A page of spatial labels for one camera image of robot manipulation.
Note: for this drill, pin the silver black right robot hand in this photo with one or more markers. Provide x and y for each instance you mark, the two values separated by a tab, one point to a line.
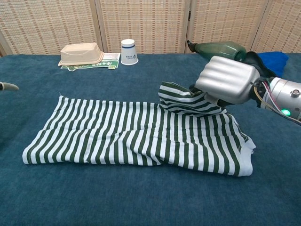
225	80

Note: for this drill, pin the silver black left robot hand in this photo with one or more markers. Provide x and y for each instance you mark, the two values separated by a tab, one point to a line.
9	86

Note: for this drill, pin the green white striped shirt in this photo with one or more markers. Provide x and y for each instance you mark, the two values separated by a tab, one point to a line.
117	131

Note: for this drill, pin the blue grey cloth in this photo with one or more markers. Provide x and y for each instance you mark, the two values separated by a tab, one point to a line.
275	58

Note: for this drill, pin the beige takeout food box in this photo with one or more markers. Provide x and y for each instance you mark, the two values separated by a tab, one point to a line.
80	54

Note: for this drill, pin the blue carpet table mat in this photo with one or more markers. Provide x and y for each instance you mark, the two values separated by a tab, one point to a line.
141	77

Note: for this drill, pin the green white flattened carton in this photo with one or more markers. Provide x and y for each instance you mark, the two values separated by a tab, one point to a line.
103	64

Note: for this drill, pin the white paper cup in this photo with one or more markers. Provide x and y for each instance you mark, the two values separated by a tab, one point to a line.
129	54

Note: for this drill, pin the bamboo folding screen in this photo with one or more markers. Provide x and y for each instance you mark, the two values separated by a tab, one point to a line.
141	23

